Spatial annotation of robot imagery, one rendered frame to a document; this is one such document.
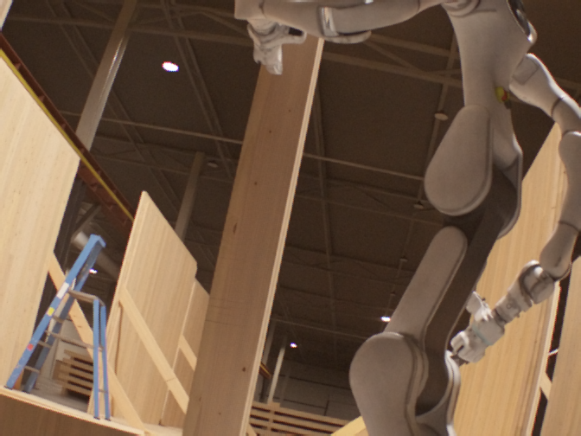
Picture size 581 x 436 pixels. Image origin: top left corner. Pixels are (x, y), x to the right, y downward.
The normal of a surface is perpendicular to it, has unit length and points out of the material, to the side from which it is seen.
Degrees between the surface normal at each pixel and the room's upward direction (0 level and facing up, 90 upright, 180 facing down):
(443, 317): 110
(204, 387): 90
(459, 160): 90
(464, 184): 93
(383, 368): 90
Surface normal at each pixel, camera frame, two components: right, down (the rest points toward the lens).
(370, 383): -0.62, -0.37
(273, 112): -0.13, -0.30
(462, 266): 0.61, 0.31
